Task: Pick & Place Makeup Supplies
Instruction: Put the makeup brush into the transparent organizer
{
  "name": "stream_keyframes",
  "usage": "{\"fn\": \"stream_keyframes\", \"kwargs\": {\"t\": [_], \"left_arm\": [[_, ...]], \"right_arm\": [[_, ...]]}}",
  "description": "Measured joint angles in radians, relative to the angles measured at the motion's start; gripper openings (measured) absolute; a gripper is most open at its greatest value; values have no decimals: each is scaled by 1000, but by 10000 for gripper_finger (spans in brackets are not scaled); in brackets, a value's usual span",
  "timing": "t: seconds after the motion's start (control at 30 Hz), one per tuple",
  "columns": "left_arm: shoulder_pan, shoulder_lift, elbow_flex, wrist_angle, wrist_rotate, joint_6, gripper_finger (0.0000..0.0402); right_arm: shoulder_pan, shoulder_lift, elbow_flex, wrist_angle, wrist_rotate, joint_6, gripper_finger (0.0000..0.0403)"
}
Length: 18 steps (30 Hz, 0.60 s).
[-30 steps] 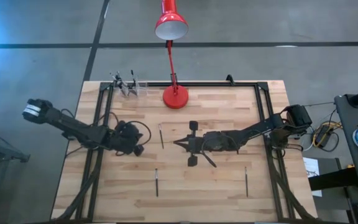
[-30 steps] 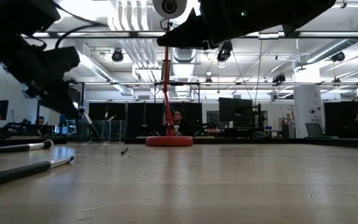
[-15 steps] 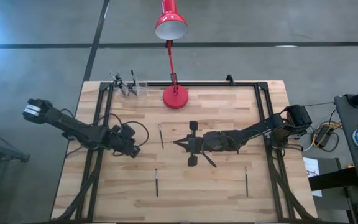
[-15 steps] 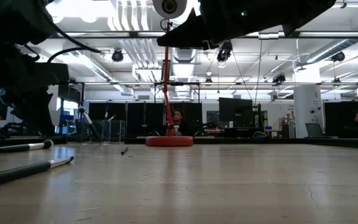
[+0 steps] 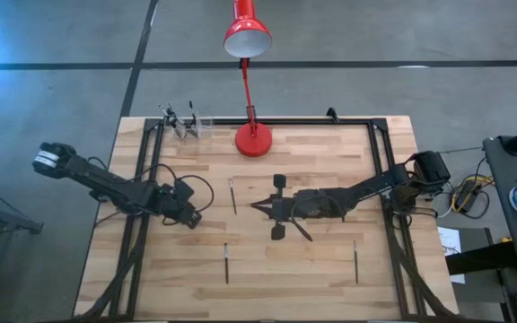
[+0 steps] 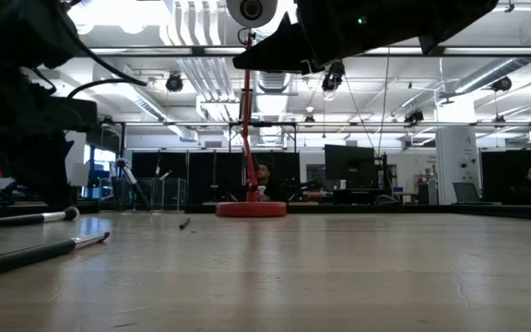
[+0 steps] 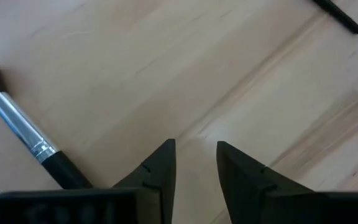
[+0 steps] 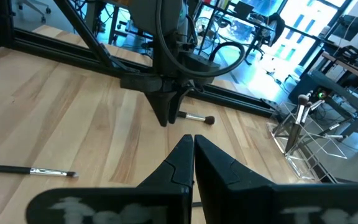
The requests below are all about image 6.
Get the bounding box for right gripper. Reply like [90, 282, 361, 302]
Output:
[232, 0, 426, 75]

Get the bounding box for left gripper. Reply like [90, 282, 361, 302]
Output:
[0, 97, 100, 208]

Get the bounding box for large round-head powder brush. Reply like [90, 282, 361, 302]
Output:
[0, 206, 81, 228]

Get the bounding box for black ceiling spotlight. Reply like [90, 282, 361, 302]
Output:
[164, 73, 184, 93]
[490, 76, 513, 93]
[321, 62, 346, 92]
[403, 109, 426, 125]

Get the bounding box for black overhead crossbar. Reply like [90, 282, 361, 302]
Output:
[88, 44, 531, 59]

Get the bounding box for clear acrylic brush organizer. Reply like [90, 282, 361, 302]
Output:
[116, 177, 187, 213]

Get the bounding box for large black monitor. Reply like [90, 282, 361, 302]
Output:
[324, 144, 377, 189]

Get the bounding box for black partition panel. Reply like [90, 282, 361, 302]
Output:
[480, 149, 531, 204]
[131, 151, 301, 204]

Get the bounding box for red desk lamp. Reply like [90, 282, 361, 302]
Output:
[215, 0, 288, 219]

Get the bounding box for cluttered background desk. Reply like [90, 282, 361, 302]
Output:
[301, 186, 437, 207]

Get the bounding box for grey office chair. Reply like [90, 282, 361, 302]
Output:
[452, 182, 483, 204]

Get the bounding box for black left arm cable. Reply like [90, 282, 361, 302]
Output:
[29, 18, 149, 101]

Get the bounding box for black background gantry frame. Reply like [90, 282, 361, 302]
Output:
[97, 119, 531, 204]

